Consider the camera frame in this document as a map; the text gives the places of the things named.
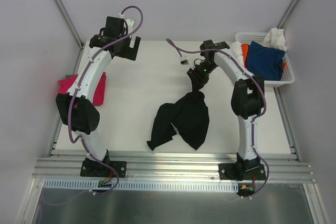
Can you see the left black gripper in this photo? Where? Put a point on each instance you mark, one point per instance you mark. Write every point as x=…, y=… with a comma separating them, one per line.
x=130, y=51

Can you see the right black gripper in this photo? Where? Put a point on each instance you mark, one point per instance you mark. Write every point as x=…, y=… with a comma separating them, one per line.
x=197, y=77

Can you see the black t shirt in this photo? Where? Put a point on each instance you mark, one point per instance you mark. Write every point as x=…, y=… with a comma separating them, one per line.
x=188, y=117

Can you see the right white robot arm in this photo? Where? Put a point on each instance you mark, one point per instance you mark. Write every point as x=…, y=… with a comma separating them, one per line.
x=247, y=100

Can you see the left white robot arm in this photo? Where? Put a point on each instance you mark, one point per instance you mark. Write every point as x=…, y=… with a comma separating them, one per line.
x=75, y=106

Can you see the white t shirt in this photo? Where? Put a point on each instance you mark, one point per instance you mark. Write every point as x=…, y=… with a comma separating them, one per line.
x=237, y=51

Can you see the orange t shirt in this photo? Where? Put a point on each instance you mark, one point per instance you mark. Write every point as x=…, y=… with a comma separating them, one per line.
x=245, y=48

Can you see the white plastic basket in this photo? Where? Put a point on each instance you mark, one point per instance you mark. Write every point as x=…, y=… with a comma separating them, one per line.
x=288, y=76

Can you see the blue t shirt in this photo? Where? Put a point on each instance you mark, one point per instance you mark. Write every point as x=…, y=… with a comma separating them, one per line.
x=265, y=62

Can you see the folded pink t shirt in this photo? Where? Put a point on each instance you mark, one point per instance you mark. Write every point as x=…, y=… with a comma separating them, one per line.
x=98, y=98

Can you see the white cloth in basket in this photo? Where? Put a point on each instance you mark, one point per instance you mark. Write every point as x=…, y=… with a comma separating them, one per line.
x=275, y=39

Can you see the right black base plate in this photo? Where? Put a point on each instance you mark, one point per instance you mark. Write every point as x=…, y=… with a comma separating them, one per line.
x=230, y=171

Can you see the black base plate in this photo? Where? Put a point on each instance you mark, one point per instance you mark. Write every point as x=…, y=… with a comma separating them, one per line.
x=230, y=171
x=91, y=168

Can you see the white slotted cable duct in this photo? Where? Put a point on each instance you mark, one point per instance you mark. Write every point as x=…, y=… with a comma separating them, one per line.
x=142, y=185

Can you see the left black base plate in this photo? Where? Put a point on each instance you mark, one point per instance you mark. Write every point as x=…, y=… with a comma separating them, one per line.
x=91, y=168

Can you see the aluminium mounting rail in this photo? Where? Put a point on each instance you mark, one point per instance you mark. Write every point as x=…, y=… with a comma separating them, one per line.
x=173, y=166

